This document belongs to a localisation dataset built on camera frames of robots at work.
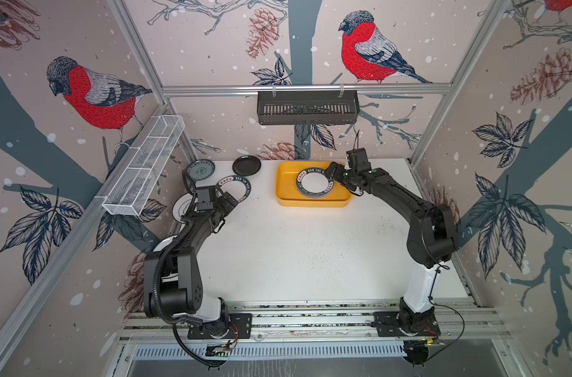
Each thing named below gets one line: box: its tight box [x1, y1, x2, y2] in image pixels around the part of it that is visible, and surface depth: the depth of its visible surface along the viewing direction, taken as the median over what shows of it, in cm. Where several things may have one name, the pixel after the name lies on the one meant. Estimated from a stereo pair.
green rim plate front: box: [295, 168, 335, 199], surface depth 109 cm
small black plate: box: [232, 154, 262, 177], surface depth 121 cm
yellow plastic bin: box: [275, 161, 353, 208], surface depth 108 cm
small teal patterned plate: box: [187, 158, 216, 181], surface depth 121 cm
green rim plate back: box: [215, 175, 252, 202], surface depth 114 cm
